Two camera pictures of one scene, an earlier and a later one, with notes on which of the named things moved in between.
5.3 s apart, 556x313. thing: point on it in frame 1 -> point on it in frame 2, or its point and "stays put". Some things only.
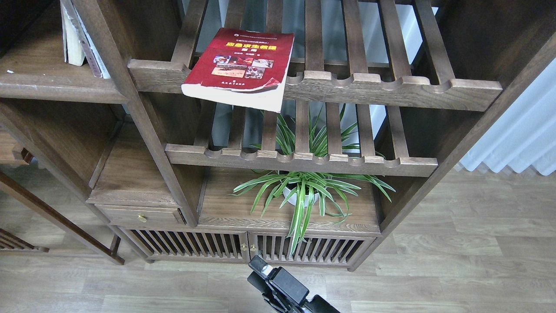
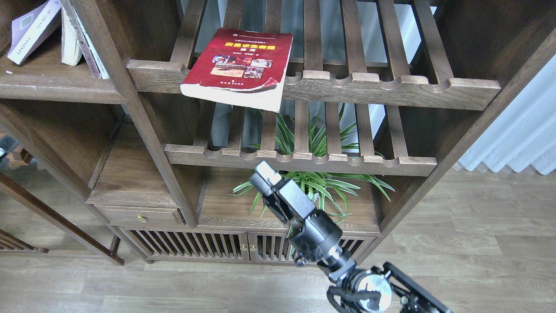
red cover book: (242, 67) stays put
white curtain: (524, 137) stays put
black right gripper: (284, 293) -> (317, 235)
